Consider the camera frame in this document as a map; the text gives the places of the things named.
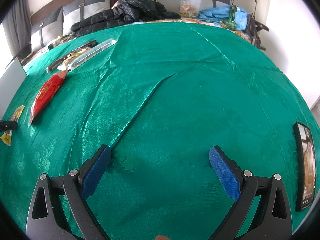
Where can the black down jacket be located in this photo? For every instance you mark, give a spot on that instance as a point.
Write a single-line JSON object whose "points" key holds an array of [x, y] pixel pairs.
{"points": [[126, 12]]}

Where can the yellow rice cracker packet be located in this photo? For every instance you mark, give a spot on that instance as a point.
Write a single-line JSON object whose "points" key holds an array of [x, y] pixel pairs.
{"points": [[71, 57]]}

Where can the clear bag of snacks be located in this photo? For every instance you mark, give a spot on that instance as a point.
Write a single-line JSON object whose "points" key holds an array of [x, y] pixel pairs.
{"points": [[189, 8]]}

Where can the green satin cloth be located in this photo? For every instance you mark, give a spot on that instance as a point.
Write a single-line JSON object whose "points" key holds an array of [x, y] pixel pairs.
{"points": [[160, 97]]}

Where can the black chair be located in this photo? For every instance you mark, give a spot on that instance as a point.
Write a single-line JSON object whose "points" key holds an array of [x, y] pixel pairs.
{"points": [[253, 28]]}

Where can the brown chocolate bar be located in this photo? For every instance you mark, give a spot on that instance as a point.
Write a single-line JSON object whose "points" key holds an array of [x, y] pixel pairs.
{"points": [[56, 63]]}

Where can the blue clothing pile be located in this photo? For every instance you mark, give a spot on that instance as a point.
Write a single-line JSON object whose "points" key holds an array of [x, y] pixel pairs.
{"points": [[232, 16]]}

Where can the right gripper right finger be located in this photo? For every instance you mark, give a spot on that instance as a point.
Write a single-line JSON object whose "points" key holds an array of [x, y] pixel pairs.
{"points": [[272, 219]]}

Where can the clear plastic packet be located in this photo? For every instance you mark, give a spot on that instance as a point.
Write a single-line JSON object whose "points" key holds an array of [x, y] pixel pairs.
{"points": [[91, 53]]}

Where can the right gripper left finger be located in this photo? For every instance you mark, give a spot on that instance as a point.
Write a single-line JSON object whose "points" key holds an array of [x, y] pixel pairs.
{"points": [[46, 218]]}

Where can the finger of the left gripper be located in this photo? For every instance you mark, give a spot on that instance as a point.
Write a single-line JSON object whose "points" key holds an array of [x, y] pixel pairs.
{"points": [[8, 126]]}

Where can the grey curtain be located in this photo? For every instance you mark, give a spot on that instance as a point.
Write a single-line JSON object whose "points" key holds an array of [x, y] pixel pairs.
{"points": [[17, 29]]}

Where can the yellow snack packet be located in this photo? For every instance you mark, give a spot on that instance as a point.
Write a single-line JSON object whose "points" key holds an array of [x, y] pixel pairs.
{"points": [[6, 136]]}

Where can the red snack packet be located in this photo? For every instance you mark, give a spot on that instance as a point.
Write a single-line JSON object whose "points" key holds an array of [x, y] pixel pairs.
{"points": [[46, 93]]}

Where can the person right hand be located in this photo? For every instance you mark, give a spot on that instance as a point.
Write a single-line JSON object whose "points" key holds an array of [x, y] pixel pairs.
{"points": [[161, 237]]}

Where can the grey pillow far left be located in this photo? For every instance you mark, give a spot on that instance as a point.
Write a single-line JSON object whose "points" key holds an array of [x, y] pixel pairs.
{"points": [[47, 29]]}

